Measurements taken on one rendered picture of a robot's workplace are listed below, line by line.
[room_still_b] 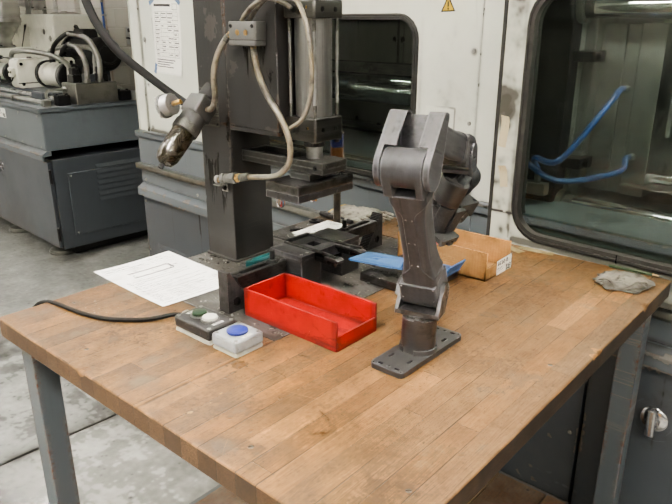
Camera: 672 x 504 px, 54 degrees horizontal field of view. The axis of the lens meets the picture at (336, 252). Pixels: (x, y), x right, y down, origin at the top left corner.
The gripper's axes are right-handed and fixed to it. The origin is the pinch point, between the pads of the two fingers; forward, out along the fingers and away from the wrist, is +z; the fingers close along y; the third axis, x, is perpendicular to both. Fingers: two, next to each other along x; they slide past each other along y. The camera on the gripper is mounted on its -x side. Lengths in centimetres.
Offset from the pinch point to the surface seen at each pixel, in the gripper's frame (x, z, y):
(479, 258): -23.9, 2.9, -4.1
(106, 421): -7, 151, 83
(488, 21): -59, -36, 40
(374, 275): -6.5, 14.1, 9.3
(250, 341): 34.2, 14.8, 5.4
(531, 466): -63, 67, -39
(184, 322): 37.8, 21.0, 18.9
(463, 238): -35.4, 7.3, 6.0
